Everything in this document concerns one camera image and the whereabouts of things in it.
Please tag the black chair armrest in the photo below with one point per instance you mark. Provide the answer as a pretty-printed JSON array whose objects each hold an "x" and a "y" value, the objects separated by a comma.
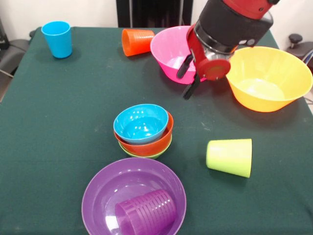
[{"x": 296, "y": 39}]

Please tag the purple plastic bowl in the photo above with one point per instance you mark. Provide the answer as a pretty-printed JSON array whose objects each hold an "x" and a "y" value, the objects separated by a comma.
[{"x": 102, "y": 188}]

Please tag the orange plastic cup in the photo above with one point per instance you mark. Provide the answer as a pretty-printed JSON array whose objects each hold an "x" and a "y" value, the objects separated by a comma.
[{"x": 139, "y": 41}]

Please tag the grey chair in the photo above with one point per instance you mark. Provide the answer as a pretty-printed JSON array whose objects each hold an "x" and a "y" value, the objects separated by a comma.
[{"x": 12, "y": 58}]

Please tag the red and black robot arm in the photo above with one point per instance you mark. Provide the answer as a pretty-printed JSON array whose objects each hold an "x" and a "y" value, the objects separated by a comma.
[{"x": 227, "y": 27}]

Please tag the purple plastic cup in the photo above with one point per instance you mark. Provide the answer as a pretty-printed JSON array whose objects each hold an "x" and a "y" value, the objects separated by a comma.
[{"x": 146, "y": 213}]

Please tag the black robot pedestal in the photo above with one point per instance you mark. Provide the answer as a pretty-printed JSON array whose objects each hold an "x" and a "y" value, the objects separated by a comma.
[{"x": 156, "y": 12}]

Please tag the green plastic bowl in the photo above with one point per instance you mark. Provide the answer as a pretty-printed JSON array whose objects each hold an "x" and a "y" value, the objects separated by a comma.
[{"x": 159, "y": 154}]

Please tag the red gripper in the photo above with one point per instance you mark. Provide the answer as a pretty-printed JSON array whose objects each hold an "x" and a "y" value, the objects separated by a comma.
[{"x": 212, "y": 69}]

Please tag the yellow plastic bowl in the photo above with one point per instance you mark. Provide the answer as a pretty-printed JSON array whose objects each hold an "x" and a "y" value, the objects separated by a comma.
[{"x": 269, "y": 102}]

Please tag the orange plastic bowl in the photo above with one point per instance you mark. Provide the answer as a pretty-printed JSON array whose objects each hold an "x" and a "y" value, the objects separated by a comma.
[{"x": 146, "y": 149}]

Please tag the dark green tablecloth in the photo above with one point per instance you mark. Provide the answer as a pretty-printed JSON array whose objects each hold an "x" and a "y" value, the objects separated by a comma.
[{"x": 244, "y": 208}]

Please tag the lime green plastic cup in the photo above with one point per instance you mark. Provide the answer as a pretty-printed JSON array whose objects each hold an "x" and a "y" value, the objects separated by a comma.
[{"x": 230, "y": 156}]

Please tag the blue plastic bowl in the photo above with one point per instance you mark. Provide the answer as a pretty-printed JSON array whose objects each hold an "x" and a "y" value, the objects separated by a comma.
[{"x": 139, "y": 127}]

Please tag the blue plastic cup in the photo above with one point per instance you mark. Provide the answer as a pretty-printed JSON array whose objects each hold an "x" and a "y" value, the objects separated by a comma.
[{"x": 58, "y": 41}]

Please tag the pink plastic bowl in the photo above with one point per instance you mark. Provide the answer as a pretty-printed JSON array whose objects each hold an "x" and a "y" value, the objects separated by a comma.
[{"x": 168, "y": 49}]

